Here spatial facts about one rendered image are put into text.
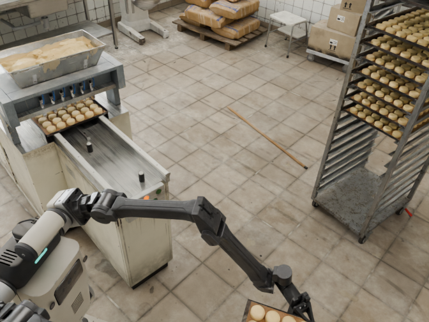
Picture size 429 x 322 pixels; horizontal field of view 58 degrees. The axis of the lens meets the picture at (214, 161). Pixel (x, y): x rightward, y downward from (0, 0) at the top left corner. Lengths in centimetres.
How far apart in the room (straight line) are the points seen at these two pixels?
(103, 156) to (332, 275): 171
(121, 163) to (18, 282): 106
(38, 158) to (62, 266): 122
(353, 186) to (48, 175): 226
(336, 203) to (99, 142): 180
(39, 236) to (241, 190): 224
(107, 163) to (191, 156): 142
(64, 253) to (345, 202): 225
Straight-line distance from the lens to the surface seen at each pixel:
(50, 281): 139
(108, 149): 236
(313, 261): 290
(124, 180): 214
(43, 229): 126
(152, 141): 375
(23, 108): 244
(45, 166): 258
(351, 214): 307
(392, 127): 257
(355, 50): 243
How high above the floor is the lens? 229
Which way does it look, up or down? 41 degrees down
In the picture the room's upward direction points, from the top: 2 degrees clockwise
